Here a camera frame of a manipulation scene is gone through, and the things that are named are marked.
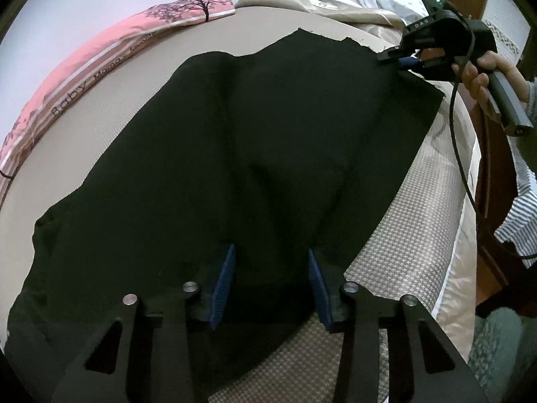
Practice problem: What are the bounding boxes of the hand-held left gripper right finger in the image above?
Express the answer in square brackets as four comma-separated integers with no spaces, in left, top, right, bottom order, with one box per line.
[308,249,489,403]

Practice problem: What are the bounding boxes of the striped grey white garment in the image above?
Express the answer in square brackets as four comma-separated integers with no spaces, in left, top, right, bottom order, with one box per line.
[493,168,537,269]

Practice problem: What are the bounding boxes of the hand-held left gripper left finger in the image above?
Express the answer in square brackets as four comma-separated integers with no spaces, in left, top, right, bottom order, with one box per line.
[50,243,236,403]

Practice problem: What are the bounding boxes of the brown wooden bed frame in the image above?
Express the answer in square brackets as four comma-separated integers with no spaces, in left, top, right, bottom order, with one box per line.
[436,0,531,317]

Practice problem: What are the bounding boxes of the beige woven bed mat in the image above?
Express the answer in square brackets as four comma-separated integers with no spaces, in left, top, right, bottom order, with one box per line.
[0,0,481,403]

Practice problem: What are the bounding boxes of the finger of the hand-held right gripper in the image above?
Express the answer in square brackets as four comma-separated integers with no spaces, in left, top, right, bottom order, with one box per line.
[378,46,416,62]
[398,55,424,72]

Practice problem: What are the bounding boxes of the person's right hand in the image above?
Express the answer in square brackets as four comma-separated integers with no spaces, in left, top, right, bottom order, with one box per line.
[452,51,530,122]

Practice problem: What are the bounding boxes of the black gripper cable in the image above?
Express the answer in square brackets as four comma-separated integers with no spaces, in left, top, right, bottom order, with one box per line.
[448,17,537,261]

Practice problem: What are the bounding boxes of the black pants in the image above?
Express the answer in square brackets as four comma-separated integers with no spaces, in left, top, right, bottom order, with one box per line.
[4,27,446,403]

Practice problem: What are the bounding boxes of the pink tree print pillow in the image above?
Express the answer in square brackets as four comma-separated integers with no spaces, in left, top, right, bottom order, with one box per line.
[0,0,236,189]

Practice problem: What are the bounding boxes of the grey-green textured cloth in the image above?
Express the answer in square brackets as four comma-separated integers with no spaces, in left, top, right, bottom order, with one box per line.
[468,306,537,403]

